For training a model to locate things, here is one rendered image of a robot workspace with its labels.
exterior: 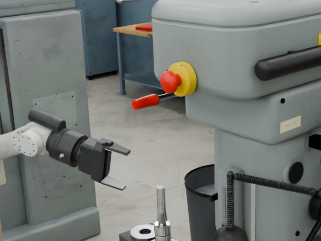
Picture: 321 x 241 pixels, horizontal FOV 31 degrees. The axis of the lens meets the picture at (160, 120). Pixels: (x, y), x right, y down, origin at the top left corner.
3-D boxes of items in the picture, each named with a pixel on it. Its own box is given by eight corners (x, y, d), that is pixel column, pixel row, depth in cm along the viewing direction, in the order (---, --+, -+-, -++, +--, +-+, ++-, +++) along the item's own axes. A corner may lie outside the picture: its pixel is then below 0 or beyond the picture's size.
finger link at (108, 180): (127, 183, 149) (107, 174, 151) (121, 190, 147) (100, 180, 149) (126, 188, 150) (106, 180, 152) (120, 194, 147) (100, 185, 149)
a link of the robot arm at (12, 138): (48, 149, 150) (13, 158, 158) (68, 135, 158) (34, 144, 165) (37, 126, 149) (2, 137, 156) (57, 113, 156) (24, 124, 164)
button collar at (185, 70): (189, 99, 101) (188, 65, 99) (166, 93, 106) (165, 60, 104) (197, 97, 102) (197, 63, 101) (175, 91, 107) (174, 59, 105)
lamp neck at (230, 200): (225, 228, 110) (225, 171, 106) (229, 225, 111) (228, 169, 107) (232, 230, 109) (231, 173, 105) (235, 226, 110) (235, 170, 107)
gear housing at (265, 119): (273, 149, 104) (274, 95, 101) (182, 121, 122) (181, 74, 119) (375, 109, 124) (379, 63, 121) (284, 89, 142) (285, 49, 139)
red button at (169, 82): (172, 96, 100) (171, 73, 99) (157, 92, 103) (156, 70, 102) (186, 93, 102) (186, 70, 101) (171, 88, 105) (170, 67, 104)
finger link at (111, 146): (125, 157, 142) (103, 148, 144) (131, 151, 144) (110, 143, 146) (125, 152, 141) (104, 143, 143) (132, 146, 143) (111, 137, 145)
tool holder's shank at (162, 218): (166, 220, 166) (165, 184, 163) (168, 224, 163) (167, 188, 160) (155, 221, 166) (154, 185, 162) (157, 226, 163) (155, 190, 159)
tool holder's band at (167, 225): (169, 221, 167) (168, 218, 167) (172, 229, 163) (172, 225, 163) (153, 223, 167) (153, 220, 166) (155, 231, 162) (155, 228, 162)
